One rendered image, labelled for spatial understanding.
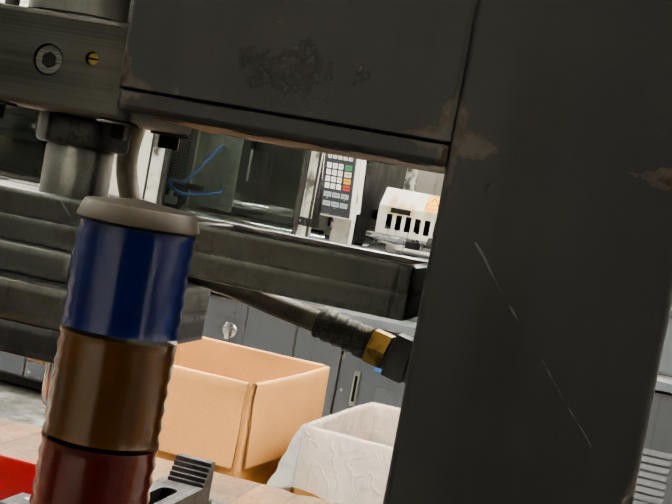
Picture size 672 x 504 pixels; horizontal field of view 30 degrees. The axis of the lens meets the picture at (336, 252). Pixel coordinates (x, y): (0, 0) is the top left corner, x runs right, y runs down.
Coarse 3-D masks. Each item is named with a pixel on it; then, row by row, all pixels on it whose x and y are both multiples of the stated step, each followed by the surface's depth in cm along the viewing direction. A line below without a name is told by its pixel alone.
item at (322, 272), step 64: (64, 128) 66; (0, 192) 65; (64, 192) 66; (0, 256) 64; (64, 256) 63; (192, 256) 62; (256, 256) 61; (320, 256) 60; (384, 256) 67; (0, 320) 61; (192, 320) 75
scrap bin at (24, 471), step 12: (0, 456) 98; (0, 468) 98; (12, 468) 97; (24, 468) 97; (0, 480) 98; (12, 480) 98; (24, 480) 97; (0, 492) 98; (12, 492) 98; (24, 492) 97
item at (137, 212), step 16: (80, 208) 39; (96, 208) 39; (112, 208) 38; (128, 208) 38; (144, 208) 38; (160, 208) 39; (128, 224) 38; (144, 224) 38; (160, 224) 38; (176, 224) 39; (192, 224) 40
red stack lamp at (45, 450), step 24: (48, 456) 39; (72, 456) 39; (96, 456) 39; (120, 456) 39; (144, 456) 40; (48, 480) 39; (72, 480) 39; (96, 480) 39; (120, 480) 39; (144, 480) 40
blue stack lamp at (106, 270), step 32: (96, 224) 39; (96, 256) 39; (128, 256) 38; (160, 256) 39; (96, 288) 39; (128, 288) 38; (160, 288) 39; (64, 320) 39; (96, 320) 39; (128, 320) 38; (160, 320) 39
